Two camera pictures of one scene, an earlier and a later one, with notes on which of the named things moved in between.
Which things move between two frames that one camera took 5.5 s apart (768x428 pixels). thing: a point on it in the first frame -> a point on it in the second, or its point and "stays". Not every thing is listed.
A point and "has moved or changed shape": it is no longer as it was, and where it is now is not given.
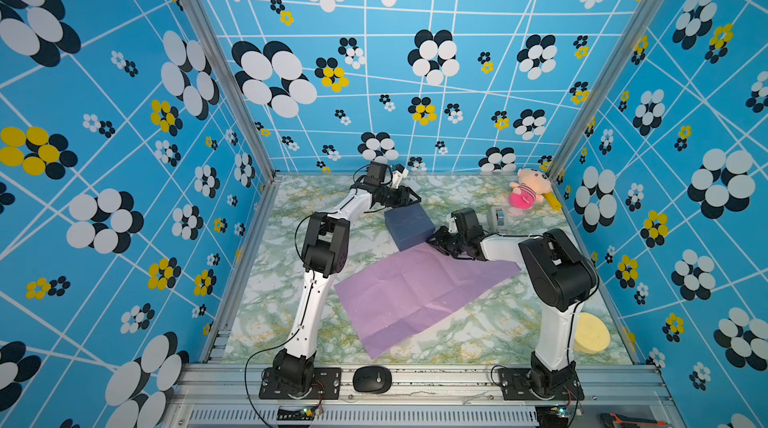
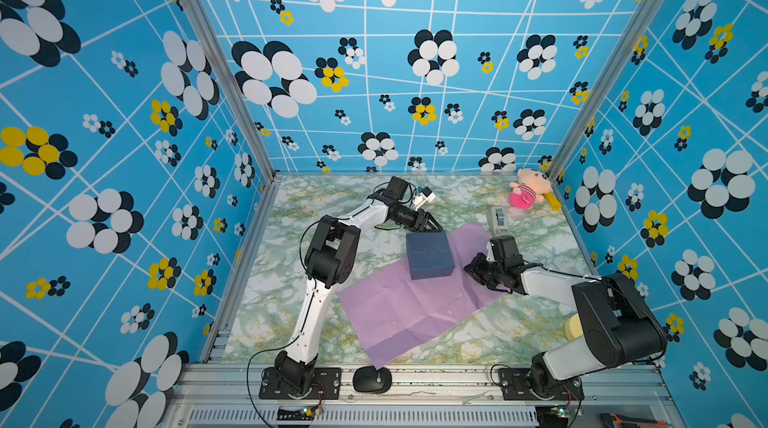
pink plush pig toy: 532,185 stays
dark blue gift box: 409,225 has moved or changed shape
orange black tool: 609,418 stays
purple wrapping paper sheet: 391,296 has moved or changed shape
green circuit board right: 552,415 stays
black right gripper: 439,241 -> 474,270
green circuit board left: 286,414 stays
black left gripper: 402,200 -> 419,222
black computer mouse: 372,379 stays
